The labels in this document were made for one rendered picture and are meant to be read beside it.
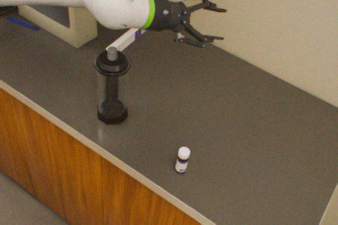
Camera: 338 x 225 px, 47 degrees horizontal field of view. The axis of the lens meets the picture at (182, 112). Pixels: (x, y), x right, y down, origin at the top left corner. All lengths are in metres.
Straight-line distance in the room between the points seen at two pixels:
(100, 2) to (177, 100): 0.55
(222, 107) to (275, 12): 0.40
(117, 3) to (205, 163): 0.56
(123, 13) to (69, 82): 0.55
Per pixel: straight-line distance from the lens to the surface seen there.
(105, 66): 1.10
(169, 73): 1.45
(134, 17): 0.94
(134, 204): 1.39
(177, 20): 1.03
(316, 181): 1.28
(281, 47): 1.54
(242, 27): 1.57
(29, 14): 1.69
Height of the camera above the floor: 1.90
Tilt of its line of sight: 46 degrees down
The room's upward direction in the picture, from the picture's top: 11 degrees clockwise
